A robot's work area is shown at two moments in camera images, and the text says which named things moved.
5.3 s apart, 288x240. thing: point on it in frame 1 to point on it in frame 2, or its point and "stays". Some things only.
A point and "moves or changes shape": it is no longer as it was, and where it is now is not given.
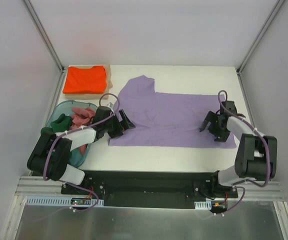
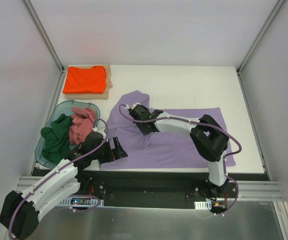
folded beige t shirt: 92,96 stays
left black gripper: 119,124 to 109,153
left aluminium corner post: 45,36 stays
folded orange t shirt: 81,79 stays
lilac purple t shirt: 166,119 moves or changes shape
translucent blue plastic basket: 76,157 stays
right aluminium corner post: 276,8 stays
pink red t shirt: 80,117 stays
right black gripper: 214,125 to 145,124
